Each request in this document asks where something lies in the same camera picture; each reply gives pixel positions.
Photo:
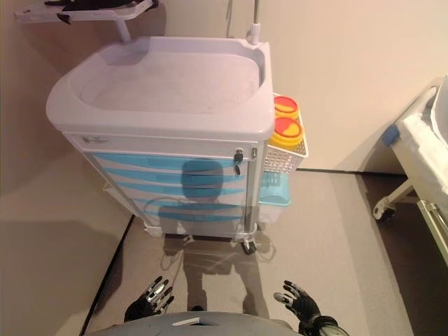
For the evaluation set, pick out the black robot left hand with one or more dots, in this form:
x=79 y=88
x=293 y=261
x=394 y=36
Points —
x=140 y=308

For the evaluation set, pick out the white hospital bed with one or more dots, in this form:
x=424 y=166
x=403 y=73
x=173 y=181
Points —
x=420 y=150

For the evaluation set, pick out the white bed caster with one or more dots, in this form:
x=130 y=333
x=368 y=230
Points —
x=384 y=210

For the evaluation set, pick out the grey robot torso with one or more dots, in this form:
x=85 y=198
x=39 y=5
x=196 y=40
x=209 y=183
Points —
x=192 y=327

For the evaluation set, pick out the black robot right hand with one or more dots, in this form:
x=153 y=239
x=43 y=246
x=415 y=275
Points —
x=306 y=308

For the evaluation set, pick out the cart caster wheel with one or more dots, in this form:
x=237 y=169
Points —
x=249 y=246

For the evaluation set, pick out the yellow sharps container red lid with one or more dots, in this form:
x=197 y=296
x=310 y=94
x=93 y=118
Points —
x=287 y=131

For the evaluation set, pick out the white perforated basket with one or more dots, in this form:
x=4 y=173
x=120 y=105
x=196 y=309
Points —
x=280 y=161

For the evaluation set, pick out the black cart key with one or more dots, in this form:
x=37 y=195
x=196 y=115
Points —
x=238 y=157
x=237 y=170

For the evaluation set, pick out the light blue waste bin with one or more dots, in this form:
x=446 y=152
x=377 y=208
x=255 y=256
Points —
x=276 y=197

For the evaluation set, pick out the blue bed clip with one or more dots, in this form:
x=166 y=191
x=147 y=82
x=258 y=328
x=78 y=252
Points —
x=391 y=136

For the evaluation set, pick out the white medical cart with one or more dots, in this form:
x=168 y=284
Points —
x=168 y=115

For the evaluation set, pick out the metal IV pole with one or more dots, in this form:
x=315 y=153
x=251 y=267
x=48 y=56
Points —
x=254 y=33

